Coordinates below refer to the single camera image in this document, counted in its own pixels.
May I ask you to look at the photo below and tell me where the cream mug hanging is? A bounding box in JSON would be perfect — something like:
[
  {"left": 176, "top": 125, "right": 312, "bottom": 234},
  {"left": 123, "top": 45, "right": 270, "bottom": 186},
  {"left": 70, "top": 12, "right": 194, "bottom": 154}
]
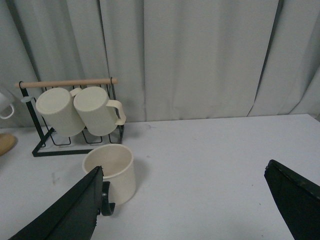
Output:
[
  {"left": 73, "top": 86, "right": 127, "bottom": 137},
  {"left": 36, "top": 87, "right": 85, "bottom": 137}
]

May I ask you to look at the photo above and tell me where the cream mug hanging left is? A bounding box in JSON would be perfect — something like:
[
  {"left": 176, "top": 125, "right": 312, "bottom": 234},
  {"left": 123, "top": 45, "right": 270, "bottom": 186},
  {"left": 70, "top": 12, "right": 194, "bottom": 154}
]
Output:
[{"left": 36, "top": 87, "right": 85, "bottom": 137}]

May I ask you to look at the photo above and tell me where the grey curtain backdrop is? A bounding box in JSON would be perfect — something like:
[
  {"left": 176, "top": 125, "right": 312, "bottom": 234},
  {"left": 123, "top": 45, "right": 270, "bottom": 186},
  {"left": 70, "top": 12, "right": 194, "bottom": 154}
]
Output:
[{"left": 0, "top": 0, "right": 320, "bottom": 128}]

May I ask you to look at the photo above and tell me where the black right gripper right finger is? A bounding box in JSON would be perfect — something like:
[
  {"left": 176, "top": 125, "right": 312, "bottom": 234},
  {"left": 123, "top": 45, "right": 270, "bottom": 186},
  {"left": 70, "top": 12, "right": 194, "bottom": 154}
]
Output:
[{"left": 264, "top": 159, "right": 320, "bottom": 240}]

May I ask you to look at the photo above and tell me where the cream mug with black handle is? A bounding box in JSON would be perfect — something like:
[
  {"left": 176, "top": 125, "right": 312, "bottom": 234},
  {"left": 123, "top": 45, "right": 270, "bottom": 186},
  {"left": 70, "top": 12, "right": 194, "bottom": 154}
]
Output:
[{"left": 82, "top": 143, "right": 136, "bottom": 216}]

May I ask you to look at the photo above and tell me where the white mug at left edge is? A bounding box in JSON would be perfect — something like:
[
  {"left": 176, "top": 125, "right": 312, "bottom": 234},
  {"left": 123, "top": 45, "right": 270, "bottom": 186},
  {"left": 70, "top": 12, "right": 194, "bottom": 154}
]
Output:
[{"left": 0, "top": 85, "right": 15, "bottom": 120}]

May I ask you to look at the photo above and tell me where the black wire mug rack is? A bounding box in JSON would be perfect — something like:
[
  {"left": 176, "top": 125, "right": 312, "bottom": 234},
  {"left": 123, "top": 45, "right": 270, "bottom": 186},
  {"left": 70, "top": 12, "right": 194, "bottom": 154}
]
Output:
[{"left": 14, "top": 77, "right": 119, "bottom": 157}]

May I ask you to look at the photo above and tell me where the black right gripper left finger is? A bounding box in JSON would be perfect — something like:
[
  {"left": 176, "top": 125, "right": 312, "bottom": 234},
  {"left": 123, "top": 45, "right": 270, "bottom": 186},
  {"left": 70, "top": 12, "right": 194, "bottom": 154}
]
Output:
[{"left": 11, "top": 166, "right": 103, "bottom": 240}]

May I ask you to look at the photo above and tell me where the wooden object at left edge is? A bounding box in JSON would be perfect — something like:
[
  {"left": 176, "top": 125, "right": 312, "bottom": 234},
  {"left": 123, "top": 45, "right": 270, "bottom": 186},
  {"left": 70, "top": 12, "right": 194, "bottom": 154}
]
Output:
[{"left": 0, "top": 133, "right": 17, "bottom": 156}]

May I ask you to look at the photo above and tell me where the cream mug hanging right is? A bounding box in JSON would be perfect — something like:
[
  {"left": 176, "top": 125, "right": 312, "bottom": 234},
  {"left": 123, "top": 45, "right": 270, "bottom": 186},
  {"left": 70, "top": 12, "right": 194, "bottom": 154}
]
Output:
[{"left": 73, "top": 86, "right": 127, "bottom": 137}]

